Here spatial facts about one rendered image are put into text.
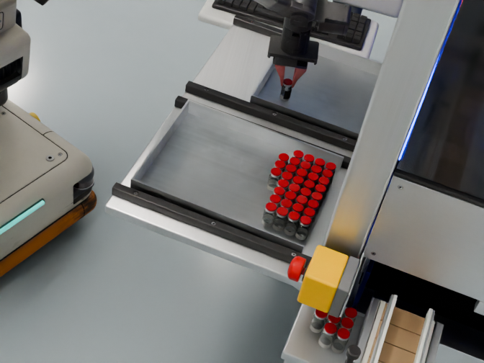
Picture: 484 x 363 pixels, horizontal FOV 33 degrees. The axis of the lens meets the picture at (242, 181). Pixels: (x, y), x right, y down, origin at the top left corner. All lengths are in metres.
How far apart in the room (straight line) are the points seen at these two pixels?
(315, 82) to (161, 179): 0.47
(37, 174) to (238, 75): 0.81
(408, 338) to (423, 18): 0.56
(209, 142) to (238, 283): 0.96
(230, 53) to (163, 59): 1.41
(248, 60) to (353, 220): 0.69
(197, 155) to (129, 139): 1.31
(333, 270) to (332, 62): 0.75
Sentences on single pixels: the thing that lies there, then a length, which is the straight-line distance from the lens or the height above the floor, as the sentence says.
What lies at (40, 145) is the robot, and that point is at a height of 0.28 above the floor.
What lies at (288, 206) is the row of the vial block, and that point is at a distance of 1.50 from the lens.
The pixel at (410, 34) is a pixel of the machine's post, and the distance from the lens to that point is 1.06.
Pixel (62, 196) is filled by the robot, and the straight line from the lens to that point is 2.43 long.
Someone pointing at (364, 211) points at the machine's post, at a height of 1.11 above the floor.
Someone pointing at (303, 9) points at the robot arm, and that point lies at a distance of 1.55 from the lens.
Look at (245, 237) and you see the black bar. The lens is 1.47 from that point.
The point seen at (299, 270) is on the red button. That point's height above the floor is 1.01.
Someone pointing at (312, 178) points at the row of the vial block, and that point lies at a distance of 1.56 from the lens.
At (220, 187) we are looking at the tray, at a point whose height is 0.88.
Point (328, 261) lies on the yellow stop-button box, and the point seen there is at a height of 1.03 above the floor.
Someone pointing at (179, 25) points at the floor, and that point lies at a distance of 3.47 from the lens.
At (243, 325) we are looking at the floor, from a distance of 2.45.
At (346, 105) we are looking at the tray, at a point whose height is 0.88.
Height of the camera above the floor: 2.01
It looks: 45 degrees down
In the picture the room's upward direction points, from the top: 11 degrees clockwise
